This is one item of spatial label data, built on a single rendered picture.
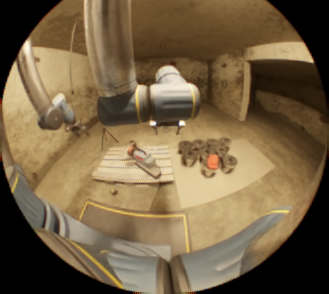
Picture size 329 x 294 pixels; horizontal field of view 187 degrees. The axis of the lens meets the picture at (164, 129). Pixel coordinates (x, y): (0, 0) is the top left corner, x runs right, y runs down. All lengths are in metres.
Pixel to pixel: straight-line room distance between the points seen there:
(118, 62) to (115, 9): 0.12
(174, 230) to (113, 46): 0.98
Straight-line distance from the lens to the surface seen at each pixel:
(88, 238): 0.57
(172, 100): 0.24
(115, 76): 0.22
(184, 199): 1.36
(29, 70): 0.59
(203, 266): 0.17
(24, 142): 2.84
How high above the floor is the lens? 1.24
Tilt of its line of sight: 26 degrees down
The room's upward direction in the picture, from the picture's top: 2 degrees counter-clockwise
